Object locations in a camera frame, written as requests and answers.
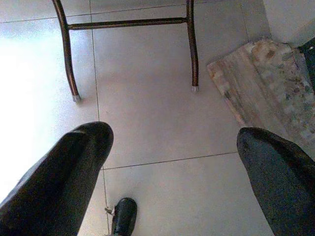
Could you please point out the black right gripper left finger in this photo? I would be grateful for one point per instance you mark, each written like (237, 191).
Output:
(64, 177)

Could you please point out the black door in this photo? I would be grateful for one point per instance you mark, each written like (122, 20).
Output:
(307, 59)

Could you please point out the black right robot foot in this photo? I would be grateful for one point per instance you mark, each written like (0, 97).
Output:
(125, 216)

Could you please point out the marble pattern folding table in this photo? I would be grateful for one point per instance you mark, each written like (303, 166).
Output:
(128, 22)

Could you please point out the patterned beige doormat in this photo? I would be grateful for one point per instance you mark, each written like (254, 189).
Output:
(261, 81)

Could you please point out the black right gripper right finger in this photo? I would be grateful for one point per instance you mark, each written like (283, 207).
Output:
(283, 182)

